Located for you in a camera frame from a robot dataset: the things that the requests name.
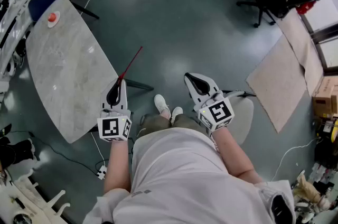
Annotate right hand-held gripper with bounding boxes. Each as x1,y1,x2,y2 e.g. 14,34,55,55
184,72,235,132

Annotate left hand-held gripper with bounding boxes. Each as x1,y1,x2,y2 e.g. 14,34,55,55
97,77,133,142

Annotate thin red stick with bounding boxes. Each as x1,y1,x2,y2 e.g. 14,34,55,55
118,45,144,81

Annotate black shoulder pouch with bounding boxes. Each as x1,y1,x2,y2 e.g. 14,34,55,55
270,193,294,224

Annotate person's left forearm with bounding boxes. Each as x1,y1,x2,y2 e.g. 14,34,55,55
103,138,132,195

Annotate person's right forearm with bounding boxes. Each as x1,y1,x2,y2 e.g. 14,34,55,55
211,126,265,183

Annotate black table leg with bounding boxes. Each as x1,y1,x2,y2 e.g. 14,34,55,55
123,78,155,92

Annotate person's right white shoe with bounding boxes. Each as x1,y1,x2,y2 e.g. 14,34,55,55
171,106,184,124

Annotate person's white shoe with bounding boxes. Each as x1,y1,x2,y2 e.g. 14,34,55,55
171,106,184,124
154,94,171,119

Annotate person's left white shoe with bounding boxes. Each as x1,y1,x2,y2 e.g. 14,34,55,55
154,94,171,119

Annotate person's olive shorts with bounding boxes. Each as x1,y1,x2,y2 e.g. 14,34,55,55
139,113,209,139

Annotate white power strip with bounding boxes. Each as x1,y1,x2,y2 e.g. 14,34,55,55
96,164,108,180

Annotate beige floor mat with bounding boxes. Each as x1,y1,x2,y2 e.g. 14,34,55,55
276,8,324,97
246,34,308,134

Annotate person's white shirt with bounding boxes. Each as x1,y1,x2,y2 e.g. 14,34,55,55
84,126,296,224

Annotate white plate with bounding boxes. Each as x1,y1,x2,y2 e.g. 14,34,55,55
47,11,61,29

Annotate blue chair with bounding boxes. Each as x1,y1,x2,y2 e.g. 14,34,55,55
28,0,62,23

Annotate brown cardboard box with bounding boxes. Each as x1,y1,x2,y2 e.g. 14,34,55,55
312,76,338,116

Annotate red bag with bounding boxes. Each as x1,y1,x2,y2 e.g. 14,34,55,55
295,0,317,15

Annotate black cable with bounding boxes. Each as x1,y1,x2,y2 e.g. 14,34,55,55
10,129,99,176

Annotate white cable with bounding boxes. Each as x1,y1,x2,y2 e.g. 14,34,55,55
271,137,318,182

